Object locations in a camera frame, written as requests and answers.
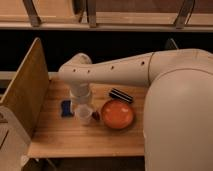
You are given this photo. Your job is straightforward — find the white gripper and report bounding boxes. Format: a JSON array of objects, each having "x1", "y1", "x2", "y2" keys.
[{"x1": 70, "y1": 83, "x2": 92, "y2": 104}]

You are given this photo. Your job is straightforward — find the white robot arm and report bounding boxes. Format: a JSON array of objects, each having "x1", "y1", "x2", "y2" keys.
[{"x1": 58, "y1": 49, "x2": 213, "y2": 171}]

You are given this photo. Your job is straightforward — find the orange ceramic bowl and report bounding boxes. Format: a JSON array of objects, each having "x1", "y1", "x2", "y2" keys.
[{"x1": 101, "y1": 100, "x2": 135, "y2": 129}]

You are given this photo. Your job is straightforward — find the blue sponge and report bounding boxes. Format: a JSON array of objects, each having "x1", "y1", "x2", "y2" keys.
[{"x1": 61, "y1": 100, "x2": 73, "y2": 117}]

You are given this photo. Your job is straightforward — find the white plastic cup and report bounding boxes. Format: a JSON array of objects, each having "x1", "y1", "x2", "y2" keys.
[{"x1": 74, "y1": 104, "x2": 93, "y2": 125}]

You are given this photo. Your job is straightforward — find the black rectangular box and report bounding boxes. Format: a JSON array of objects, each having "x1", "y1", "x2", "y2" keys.
[{"x1": 109, "y1": 88, "x2": 133, "y2": 103}]

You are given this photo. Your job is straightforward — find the left wooden side panel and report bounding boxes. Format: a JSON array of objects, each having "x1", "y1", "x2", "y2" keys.
[{"x1": 0, "y1": 38, "x2": 49, "y2": 141}]

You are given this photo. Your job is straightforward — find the wooden upper shelf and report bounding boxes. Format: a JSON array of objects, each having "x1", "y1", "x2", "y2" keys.
[{"x1": 0, "y1": 0, "x2": 213, "y2": 32}]

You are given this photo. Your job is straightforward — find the right dark side panel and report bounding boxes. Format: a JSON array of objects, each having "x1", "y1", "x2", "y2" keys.
[{"x1": 165, "y1": 38, "x2": 178, "y2": 50}]

